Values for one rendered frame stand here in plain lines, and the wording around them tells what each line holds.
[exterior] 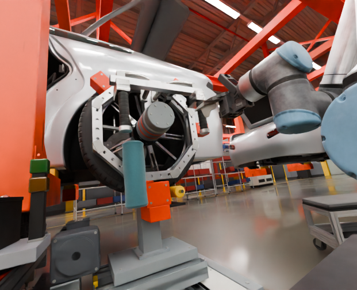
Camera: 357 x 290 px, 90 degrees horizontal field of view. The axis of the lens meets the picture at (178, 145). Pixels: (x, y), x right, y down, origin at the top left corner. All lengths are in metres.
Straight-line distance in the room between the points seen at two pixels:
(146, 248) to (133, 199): 0.39
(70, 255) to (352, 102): 0.94
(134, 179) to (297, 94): 0.57
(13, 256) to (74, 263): 0.41
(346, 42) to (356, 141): 0.31
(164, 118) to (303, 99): 0.51
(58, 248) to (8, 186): 0.31
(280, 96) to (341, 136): 0.19
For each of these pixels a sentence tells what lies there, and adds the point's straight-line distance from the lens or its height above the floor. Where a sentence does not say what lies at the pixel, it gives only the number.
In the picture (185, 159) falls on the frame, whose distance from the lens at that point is 0.94.
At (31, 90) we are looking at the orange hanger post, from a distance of 0.87.
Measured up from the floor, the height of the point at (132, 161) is 0.65.
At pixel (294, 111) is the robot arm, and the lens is 0.48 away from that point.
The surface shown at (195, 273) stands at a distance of 1.03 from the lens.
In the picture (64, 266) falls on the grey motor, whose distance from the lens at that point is 0.94.
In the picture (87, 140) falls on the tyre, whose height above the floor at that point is 0.80.
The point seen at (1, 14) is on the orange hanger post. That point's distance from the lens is 1.07.
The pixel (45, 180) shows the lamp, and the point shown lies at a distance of 0.61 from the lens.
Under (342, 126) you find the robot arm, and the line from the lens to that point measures 0.35.
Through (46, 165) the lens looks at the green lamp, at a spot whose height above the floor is 0.64.
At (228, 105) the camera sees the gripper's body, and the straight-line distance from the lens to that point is 0.64.
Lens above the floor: 0.54
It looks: 13 degrees up
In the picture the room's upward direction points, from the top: 7 degrees counter-clockwise
